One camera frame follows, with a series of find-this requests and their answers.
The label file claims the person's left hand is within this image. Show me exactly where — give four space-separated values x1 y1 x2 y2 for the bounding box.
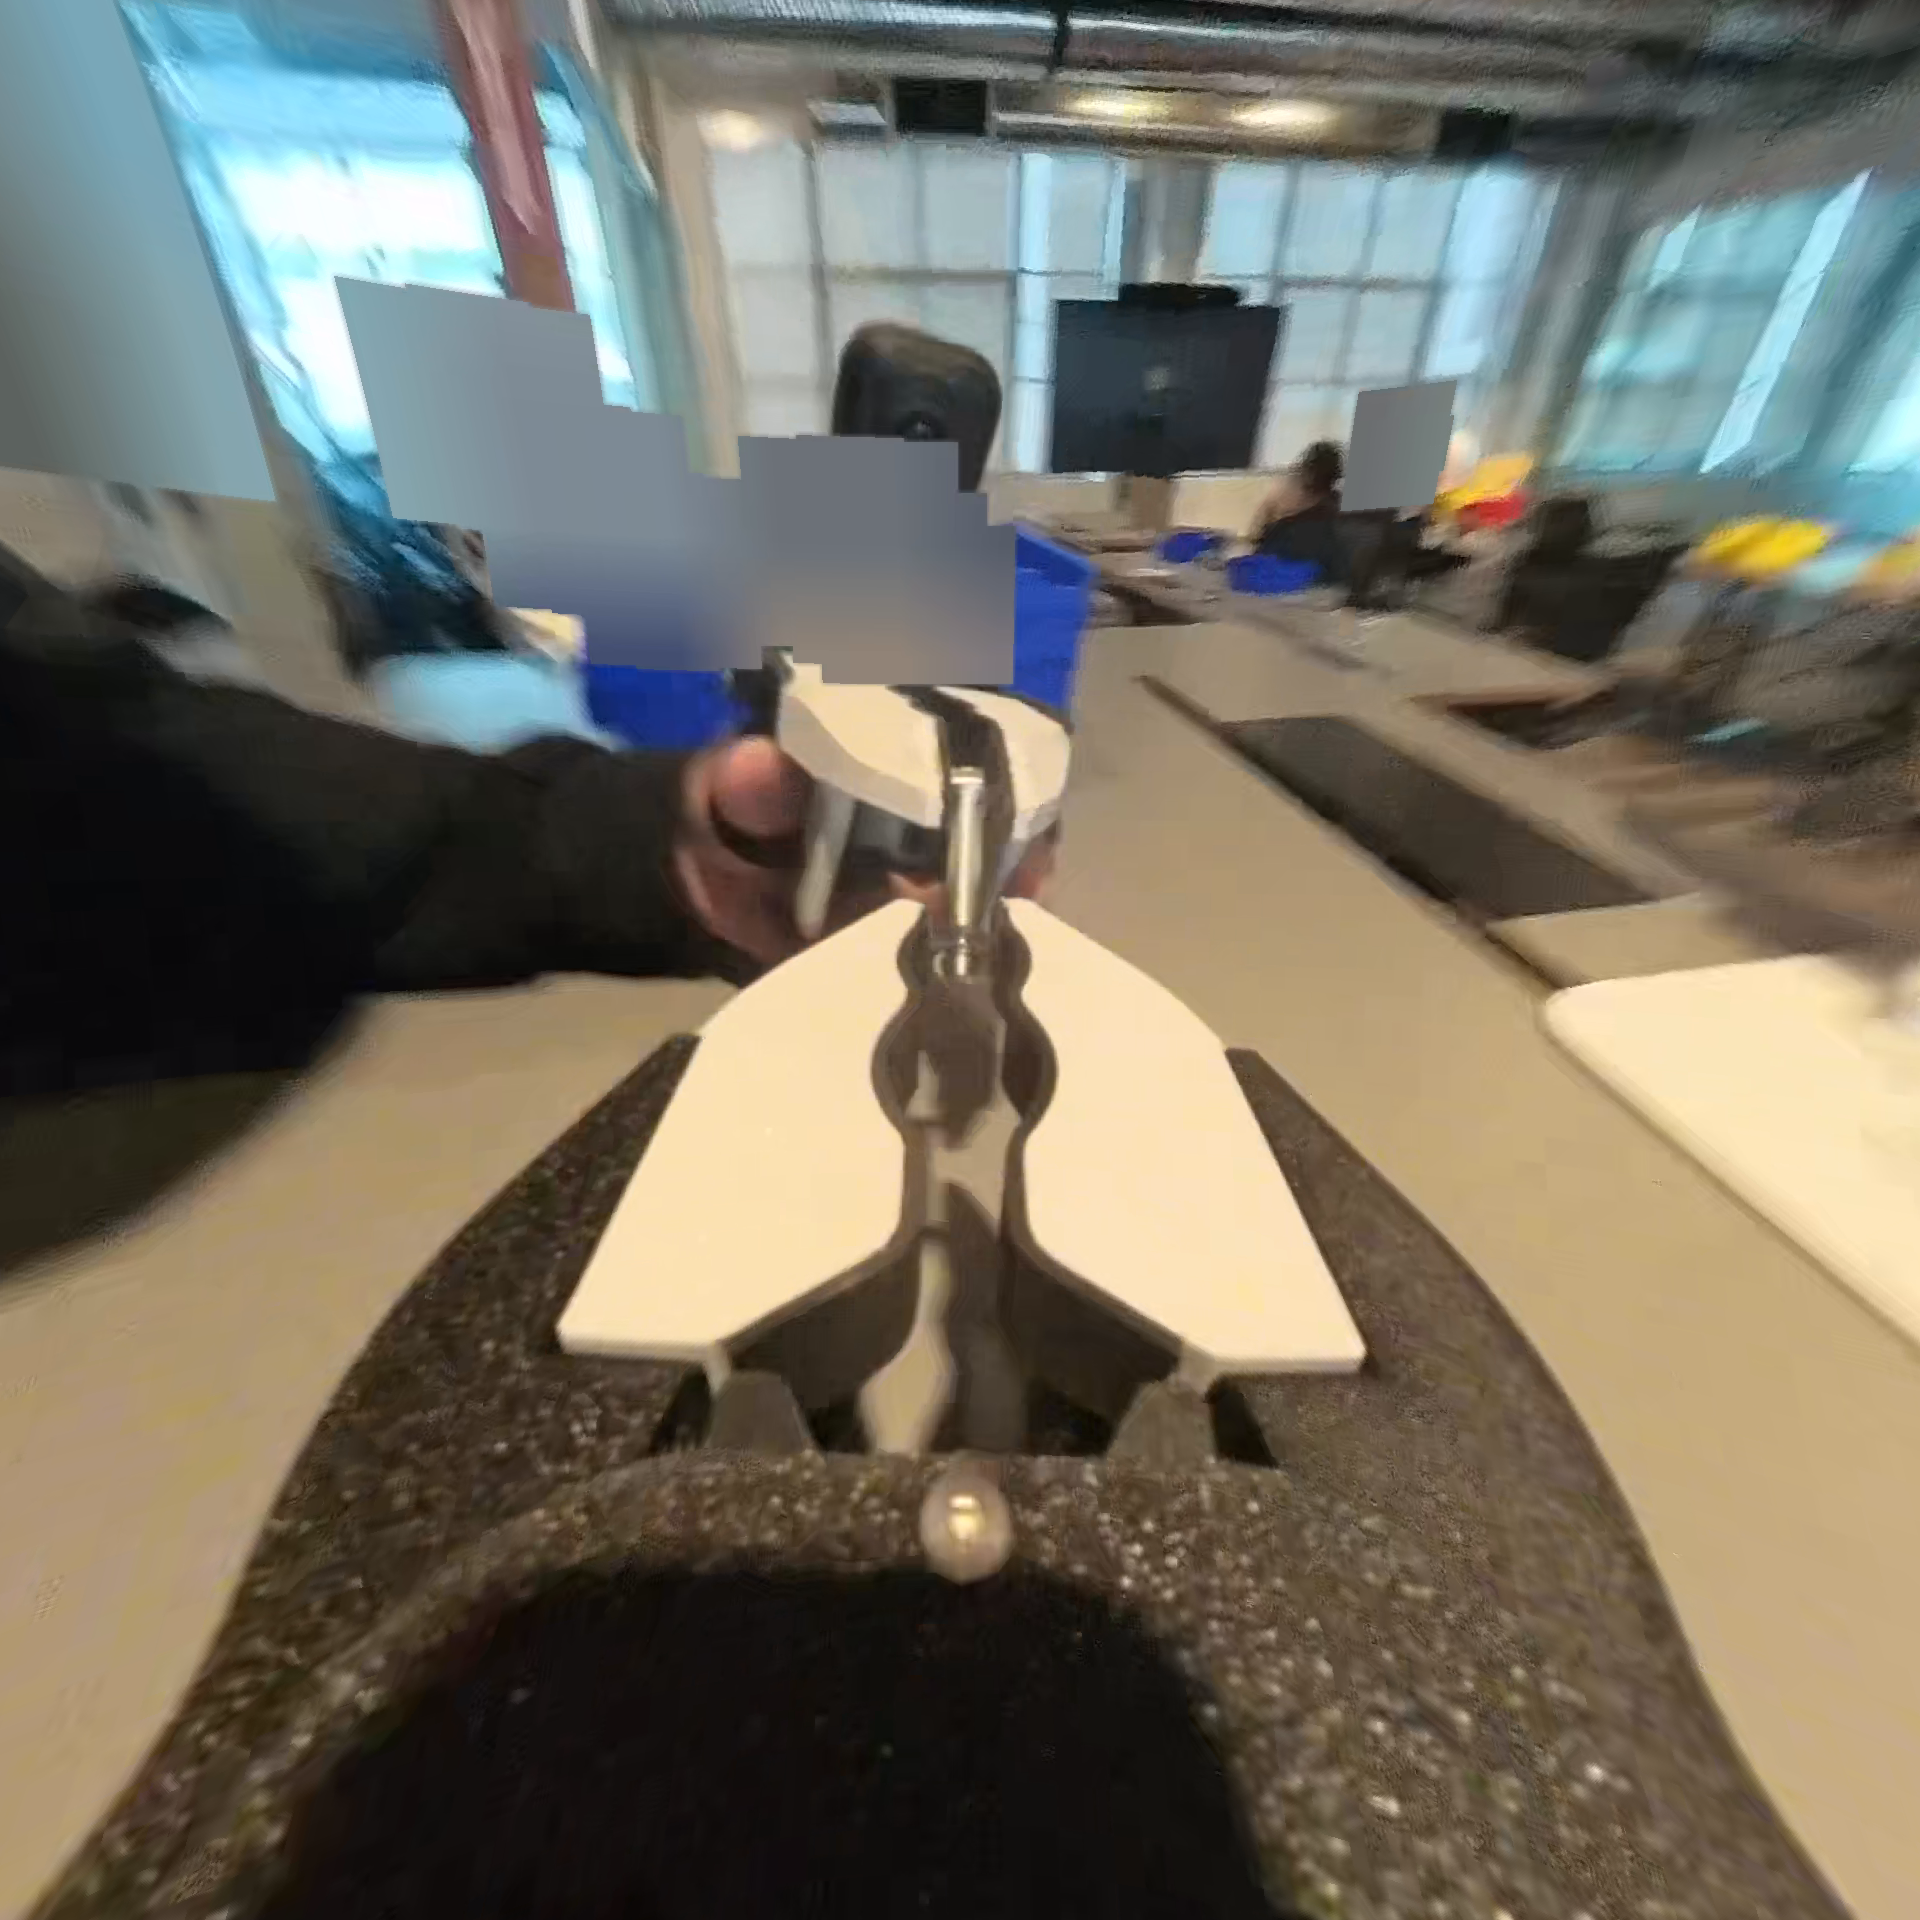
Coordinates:
672 736 903 970

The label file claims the person's left forearm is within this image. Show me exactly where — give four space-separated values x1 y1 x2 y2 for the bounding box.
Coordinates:
0 547 722 1121

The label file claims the silver bolt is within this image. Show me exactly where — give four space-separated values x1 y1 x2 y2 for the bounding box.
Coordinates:
936 767 992 923

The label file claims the black office chair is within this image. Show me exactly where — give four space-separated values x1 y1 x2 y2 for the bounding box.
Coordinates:
1498 497 1689 664

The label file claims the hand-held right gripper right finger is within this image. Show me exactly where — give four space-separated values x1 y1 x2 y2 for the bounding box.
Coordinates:
993 896 1369 1373

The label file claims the black wall monitor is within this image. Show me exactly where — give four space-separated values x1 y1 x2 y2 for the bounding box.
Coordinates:
1047 298 1287 477

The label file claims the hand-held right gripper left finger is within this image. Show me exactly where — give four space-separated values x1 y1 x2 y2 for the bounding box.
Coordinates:
554 896 927 1365

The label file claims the wooden pillar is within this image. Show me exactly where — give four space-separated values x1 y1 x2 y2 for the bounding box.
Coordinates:
431 0 582 314

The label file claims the large grid window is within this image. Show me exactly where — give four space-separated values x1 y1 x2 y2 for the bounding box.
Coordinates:
703 143 1560 482

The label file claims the white rounded board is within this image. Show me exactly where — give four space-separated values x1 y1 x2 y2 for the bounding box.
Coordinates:
1542 953 1920 1355

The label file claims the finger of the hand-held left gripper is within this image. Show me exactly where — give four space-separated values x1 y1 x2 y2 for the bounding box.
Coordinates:
773 661 964 939
972 695 1076 883

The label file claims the black table mat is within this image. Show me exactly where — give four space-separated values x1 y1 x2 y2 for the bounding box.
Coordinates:
1218 713 1654 922

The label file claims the yellow plastic crate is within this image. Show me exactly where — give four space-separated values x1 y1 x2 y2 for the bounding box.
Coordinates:
1430 456 1538 530

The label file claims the blue plastic bin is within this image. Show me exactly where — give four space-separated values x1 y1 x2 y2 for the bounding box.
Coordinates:
582 522 1093 751

